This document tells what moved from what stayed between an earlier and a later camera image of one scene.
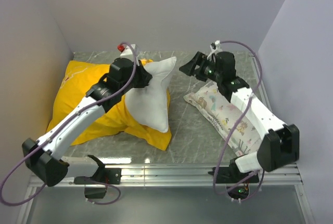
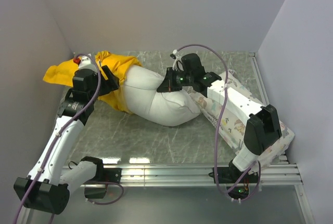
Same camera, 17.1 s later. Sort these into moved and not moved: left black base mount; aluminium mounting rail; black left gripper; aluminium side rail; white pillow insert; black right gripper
Moved: white pillow insert; black right gripper; black left gripper
Not moved: aluminium mounting rail; left black base mount; aluminium side rail
